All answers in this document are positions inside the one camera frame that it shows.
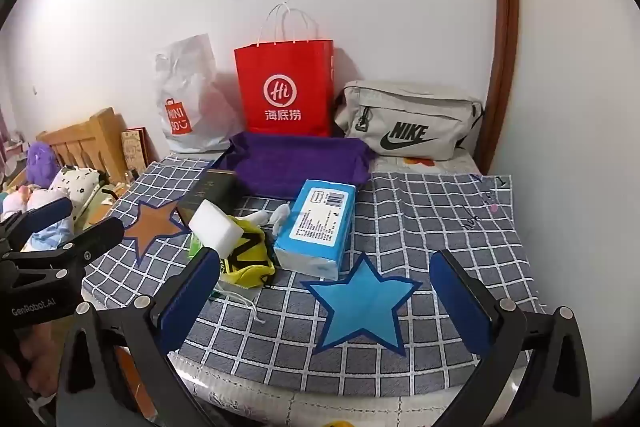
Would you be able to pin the white plastic shopping bag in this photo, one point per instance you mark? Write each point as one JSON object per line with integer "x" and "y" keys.
{"x": 190, "y": 82}

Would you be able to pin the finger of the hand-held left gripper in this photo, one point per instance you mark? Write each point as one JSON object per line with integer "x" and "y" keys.
{"x": 95, "y": 241}
{"x": 47, "y": 212}

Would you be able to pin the white spotted pillow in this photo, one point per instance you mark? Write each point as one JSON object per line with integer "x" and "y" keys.
{"x": 75, "y": 184}

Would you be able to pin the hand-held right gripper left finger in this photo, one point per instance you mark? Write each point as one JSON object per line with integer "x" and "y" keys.
{"x": 192, "y": 292}

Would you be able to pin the small framed picture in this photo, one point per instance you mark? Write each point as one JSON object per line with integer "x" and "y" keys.
{"x": 132, "y": 152}

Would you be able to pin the wooden headboard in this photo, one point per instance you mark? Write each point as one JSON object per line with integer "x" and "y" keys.
{"x": 100, "y": 132}

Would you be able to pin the grey waist bag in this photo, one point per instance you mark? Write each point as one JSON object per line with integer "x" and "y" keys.
{"x": 400, "y": 112}

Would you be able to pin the person's left hand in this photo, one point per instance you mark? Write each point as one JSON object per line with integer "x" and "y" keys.
{"x": 32, "y": 359}

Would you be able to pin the purple plush toy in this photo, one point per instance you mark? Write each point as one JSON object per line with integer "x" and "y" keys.
{"x": 42, "y": 159}

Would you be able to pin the blue tissue pack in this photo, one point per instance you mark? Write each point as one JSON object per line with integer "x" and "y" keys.
{"x": 315, "y": 227}

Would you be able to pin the white patterned bed sheet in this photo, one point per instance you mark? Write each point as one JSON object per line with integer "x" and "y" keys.
{"x": 320, "y": 409}

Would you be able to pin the green packet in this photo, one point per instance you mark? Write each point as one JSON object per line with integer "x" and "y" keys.
{"x": 195, "y": 249}

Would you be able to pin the light blue cloth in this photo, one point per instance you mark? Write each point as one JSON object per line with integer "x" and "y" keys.
{"x": 47, "y": 237}

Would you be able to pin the yellow fabric pouch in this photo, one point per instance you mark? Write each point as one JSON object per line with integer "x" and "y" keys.
{"x": 245, "y": 267}

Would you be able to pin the white sponge block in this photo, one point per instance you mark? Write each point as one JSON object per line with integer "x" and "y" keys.
{"x": 212, "y": 227}

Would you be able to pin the brown wooden door frame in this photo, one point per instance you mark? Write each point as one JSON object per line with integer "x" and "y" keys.
{"x": 502, "y": 32}

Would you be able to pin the red paper bag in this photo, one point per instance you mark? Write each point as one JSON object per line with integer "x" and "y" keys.
{"x": 285, "y": 77}

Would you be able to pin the white cloth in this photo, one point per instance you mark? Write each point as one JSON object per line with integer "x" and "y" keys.
{"x": 279, "y": 213}

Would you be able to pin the purple towel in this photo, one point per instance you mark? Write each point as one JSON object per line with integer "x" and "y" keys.
{"x": 295, "y": 162}

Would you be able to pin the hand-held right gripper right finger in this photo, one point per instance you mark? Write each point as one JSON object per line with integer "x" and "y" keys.
{"x": 460, "y": 302}

